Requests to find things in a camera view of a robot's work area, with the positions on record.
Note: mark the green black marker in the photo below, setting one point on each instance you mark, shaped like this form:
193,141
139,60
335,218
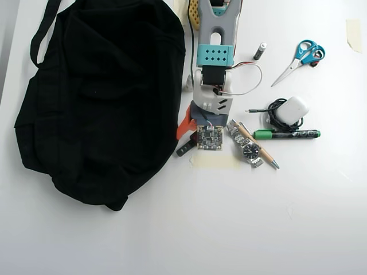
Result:
286,134

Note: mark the bare camera circuit board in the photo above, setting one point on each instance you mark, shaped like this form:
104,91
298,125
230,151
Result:
209,139

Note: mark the beige masking tape piece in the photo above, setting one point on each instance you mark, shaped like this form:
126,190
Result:
354,34

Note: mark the grey teal white robot arm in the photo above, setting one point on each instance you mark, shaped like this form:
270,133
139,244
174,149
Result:
218,34

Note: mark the black cylindrical battery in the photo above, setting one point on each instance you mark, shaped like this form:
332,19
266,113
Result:
259,51

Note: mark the silver wristwatch black dial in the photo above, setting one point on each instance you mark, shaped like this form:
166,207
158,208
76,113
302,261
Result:
250,151

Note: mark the blue-grey gripper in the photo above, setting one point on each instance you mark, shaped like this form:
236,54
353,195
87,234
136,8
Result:
186,126

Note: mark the black fabric bag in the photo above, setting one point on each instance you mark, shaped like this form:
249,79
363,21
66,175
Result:
100,114

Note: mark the small white dropper bottle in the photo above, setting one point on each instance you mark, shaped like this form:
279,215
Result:
189,84

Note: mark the wooden ballpoint pen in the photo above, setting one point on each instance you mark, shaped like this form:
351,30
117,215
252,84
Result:
265,153

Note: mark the long beige masking tape strip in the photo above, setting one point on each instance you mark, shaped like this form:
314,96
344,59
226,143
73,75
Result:
220,162

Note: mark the small red black clip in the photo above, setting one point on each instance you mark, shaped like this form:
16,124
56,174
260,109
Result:
315,63

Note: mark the white charger block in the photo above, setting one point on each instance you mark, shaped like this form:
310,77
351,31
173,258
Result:
294,110

